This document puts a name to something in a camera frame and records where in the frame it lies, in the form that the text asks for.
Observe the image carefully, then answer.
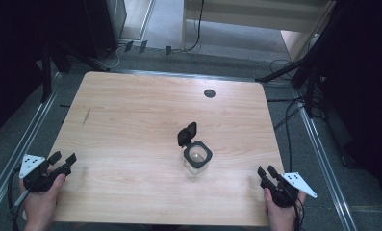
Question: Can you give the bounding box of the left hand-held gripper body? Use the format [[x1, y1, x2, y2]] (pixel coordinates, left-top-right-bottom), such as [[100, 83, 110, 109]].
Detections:
[[18, 154, 72, 193]]

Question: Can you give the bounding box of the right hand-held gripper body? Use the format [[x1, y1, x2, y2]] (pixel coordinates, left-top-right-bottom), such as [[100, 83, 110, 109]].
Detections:
[[260, 171, 318, 208]]

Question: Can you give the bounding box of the clear jar with black lid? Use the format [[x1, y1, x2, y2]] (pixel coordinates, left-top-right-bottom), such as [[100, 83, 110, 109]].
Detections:
[[177, 121, 214, 176]]

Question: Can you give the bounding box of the person's right hand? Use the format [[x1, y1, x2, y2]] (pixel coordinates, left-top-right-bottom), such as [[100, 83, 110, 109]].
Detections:
[[263, 187, 307, 231]]

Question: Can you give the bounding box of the person's left hand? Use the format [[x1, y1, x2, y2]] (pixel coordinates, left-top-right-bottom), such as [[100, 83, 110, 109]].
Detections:
[[18, 173, 66, 231]]

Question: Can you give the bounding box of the black metal stand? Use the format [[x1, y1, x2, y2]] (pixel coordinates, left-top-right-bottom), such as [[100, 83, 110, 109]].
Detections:
[[255, 6, 344, 119], [38, 38, 111, 104]]

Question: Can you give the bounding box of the dark cabinet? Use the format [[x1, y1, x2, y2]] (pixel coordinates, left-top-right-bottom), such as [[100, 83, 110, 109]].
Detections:
[[82, 0, 128, 61]]

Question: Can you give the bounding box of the white wooden furniture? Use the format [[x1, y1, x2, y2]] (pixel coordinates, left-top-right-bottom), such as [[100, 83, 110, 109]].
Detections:
[[180, 0, 337, 63]]

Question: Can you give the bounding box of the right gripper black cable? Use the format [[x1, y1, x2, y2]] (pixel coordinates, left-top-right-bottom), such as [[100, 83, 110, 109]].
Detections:
[[292, 197, 306, 231]]

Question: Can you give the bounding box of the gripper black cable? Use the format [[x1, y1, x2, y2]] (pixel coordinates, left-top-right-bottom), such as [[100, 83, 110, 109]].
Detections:
[[7, 167, 27, 231], [292, 197, 306, 231]]

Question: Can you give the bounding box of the metal floor rail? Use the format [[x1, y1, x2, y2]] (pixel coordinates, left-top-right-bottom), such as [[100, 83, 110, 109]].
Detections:
[[293, 88, 360, 231], [0, 71, 63, 222]]

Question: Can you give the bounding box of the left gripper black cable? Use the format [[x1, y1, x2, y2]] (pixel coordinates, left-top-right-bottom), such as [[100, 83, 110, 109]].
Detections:
[[7, 167, 27, 231]]

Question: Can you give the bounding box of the black floor cable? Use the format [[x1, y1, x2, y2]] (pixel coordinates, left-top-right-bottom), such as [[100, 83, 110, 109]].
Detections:
[[266, 59, 327, 173]]

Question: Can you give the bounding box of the white floor cable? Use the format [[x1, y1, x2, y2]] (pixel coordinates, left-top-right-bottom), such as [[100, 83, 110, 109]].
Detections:
[[105, 44, 126, 69]]

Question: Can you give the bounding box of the black hanging cable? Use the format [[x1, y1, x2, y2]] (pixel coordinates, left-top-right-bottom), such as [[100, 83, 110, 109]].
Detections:
[[170, 0, 206, 53]]

